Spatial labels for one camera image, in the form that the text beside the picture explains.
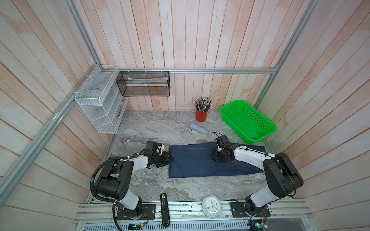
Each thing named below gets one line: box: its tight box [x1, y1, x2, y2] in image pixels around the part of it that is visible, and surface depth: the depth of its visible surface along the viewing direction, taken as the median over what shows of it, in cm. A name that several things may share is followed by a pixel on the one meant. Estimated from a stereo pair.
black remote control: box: [159, 192, 171, 229], surface depth 72 cm
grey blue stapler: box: [188, 123, 210, 138], surface depth 106 cm
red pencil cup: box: [195, 109, 209, 122], surface depth 116 cm
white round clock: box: [201, 194, 224, 219], surface depth 74 cm
